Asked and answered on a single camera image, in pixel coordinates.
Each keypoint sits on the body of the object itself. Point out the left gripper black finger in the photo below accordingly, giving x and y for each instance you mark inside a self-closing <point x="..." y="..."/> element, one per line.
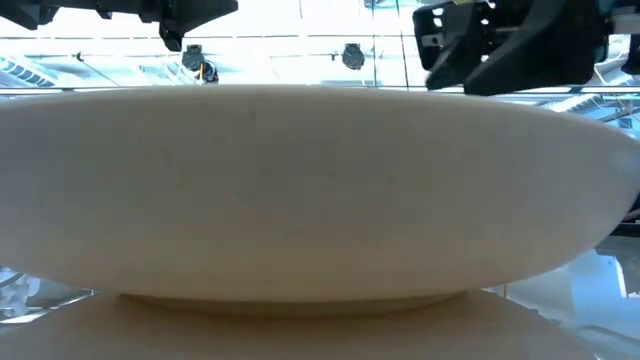
<point x="171" y="39"/>
<point x="200" y="9"/>

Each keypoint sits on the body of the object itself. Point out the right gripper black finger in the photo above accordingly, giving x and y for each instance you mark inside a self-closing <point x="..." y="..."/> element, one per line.
<point x="550" y="50"/>
<point x="460" y="45"/>

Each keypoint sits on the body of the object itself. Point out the thin horizontal metal bar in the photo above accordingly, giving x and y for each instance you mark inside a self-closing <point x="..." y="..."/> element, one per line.
<point x="400" y="89"/>

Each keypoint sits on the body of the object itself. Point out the blue striped vent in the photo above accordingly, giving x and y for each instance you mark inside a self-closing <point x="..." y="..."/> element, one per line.
<point x="25" y="72"/>

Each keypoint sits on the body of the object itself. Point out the cream plate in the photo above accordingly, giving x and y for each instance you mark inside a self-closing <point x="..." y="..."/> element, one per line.
<point x="320" y="200"/>

